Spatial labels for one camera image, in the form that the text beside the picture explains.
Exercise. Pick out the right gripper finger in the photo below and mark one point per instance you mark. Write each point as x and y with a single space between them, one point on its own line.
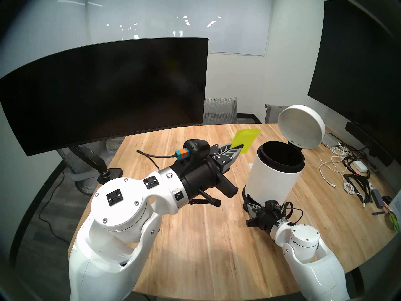
251 223
254 207

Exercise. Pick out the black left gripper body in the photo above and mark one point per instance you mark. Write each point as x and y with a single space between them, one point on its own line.
200 175

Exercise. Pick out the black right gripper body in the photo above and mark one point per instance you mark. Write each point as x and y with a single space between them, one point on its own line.
266 220

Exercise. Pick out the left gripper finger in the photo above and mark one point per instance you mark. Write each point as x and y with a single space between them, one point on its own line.
227 147
227 162

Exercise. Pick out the yellow sticky note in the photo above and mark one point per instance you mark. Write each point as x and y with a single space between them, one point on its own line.
246 140

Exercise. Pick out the white pedal trash can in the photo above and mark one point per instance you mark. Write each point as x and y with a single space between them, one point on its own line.
272 181

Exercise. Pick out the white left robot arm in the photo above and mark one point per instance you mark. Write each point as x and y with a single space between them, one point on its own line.
125 203

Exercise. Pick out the curved black monitor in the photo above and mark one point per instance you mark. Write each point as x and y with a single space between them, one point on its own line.
109 90

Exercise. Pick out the silver laptop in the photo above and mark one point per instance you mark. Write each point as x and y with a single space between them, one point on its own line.
330 140

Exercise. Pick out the white power adapter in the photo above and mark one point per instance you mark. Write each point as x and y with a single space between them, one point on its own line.
360 166

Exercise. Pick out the grey adapter dongle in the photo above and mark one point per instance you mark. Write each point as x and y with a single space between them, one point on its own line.
378 198

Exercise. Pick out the small black device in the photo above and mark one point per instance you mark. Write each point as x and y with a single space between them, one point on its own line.
387 200

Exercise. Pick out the green scissors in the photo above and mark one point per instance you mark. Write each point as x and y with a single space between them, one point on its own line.
393 222

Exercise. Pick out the black soundbar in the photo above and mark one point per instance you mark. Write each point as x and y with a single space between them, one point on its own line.
366 140

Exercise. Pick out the white paper sheet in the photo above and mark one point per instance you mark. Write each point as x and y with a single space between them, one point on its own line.
397 206

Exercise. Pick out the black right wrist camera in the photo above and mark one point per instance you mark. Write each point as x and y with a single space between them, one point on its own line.
272 205

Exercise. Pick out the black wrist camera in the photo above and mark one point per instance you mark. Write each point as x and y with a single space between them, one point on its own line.
272 205
197 146

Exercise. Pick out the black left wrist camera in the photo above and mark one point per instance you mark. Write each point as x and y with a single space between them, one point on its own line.
197 146

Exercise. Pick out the black folding frame stand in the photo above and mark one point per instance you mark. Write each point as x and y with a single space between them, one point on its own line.
346 176

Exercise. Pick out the glass wall whiteboard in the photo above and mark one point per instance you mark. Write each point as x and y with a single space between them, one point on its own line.
219 27

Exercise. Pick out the large black wall television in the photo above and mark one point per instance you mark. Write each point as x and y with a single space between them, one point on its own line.
360 68

